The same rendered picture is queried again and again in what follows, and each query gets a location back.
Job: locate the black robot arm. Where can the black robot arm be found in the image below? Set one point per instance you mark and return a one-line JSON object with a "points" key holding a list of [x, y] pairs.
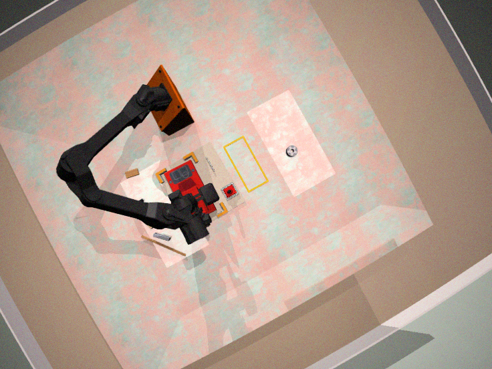
{"points": [[74, 170]]}

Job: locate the black toy tyre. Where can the black toy tyre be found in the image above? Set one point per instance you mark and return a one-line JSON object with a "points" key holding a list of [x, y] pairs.
{"points": [[289, 148]]}

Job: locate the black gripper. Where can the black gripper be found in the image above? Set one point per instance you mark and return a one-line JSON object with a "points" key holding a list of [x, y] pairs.
{"points": [[207, 193]]}

